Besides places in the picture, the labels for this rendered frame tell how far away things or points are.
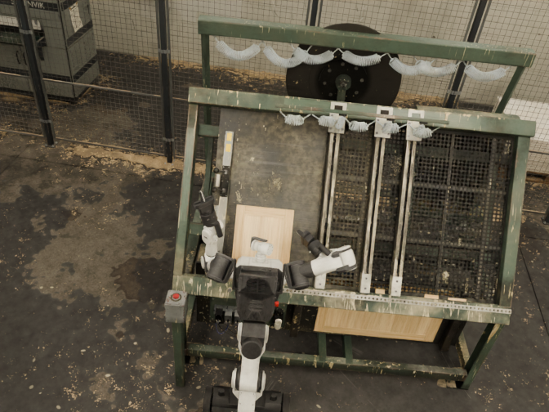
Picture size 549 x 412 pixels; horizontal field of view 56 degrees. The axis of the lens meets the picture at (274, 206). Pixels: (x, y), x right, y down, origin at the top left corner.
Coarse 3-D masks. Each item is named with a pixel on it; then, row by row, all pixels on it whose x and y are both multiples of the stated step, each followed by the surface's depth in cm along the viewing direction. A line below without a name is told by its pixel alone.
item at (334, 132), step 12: (336, 132) 327; (336, 144) 331; (336, 156) 331; (336, 168) 331; (324, 192) 332; (324, 204) 332; (324, 216) 332; (324, 228) 333; (324, 240) 336; (324, 276) 333
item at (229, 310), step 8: (216, 304) 341; (224, 304) 340; (232, 304) 340; (280, 304) 338; (216, 312) 332; (224, 312) 338; (232, 312) 338; (280, 312) 334; (216, 320) 335; (224, 320) 343; (232, 320) 350; (240, 320) 334; (272, 320) 348; (280, 320) 335; (216, 328) 342
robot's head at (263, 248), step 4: (256, 240) 290; (252, 244) 287; (256, 244) 287; (260, 244) 286; (264, 244) 285; (268, 244) 284; (272, 244) 287; (252, 248) 288; (256, 248) 287; (260, 248) 286; (264, 248) 284; (268, 248) 283; (272, 248) 288; (260, 252) 287; (264, 252) 284; (268, 252) 284; (256, 256) 289; (260, 256) 287; (264, 256) 288
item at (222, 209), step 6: (228, 132) 334; (228, 156) 333; (228, 162) 334; (228, 192) 338; (222, 198) 334; (222, 204) 334; (222, 210) 335; (222, 216) 335; (222, 222) 335; (222, 228) 335; (222, 240) 335; (222, 246) 335; (222, 252) 339
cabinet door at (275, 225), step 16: (240, 208) 337; (256, 208) 337; (272, 208) 337; (240, 224) 337; (256, 224) 338; (272, 224) 338; (288, 224) 337; (240, 240) 337; (272, 240) 338; (288, 240) 338; (240, 256) 338; (272, 256) 338; (288, 256) 338
